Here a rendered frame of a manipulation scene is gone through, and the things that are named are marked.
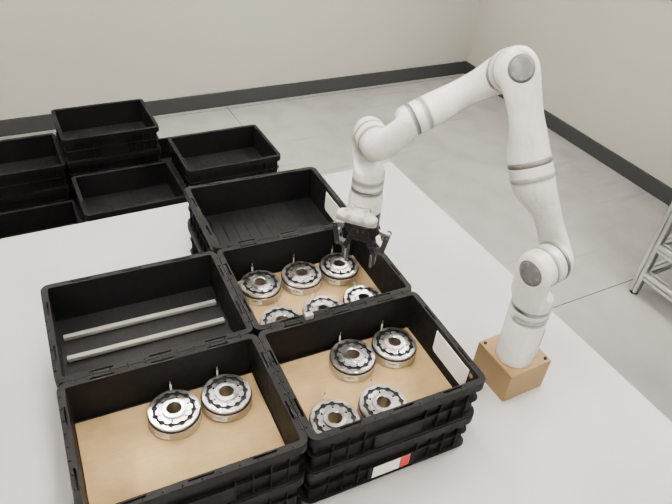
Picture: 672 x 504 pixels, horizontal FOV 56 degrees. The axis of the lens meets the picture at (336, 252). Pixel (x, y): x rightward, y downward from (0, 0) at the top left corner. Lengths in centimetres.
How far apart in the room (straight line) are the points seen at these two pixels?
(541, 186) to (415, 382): 50
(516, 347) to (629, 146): 291
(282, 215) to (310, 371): 61
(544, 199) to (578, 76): 320
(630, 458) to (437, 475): 46
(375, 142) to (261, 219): 68
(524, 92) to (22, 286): 138
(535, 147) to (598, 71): 311
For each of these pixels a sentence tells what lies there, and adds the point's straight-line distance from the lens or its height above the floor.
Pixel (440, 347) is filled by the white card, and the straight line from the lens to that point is 144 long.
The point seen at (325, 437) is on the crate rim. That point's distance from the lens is 120.
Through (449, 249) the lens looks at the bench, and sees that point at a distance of 205.
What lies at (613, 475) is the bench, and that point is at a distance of 162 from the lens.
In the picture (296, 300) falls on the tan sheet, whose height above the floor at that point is 83.
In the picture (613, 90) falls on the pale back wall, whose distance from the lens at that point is 436.
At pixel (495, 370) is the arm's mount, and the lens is 161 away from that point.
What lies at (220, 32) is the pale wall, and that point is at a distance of 425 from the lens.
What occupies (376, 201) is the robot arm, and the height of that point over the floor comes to 116.
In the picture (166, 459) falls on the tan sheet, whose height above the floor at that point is 83.
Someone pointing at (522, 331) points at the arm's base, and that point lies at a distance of 151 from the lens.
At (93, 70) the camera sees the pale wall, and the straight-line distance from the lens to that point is 413.
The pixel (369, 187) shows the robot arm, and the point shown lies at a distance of 133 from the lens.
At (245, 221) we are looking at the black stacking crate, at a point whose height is 83.
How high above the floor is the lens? 190
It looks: 38 degrees down
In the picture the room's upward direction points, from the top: 6 degrees clockwise
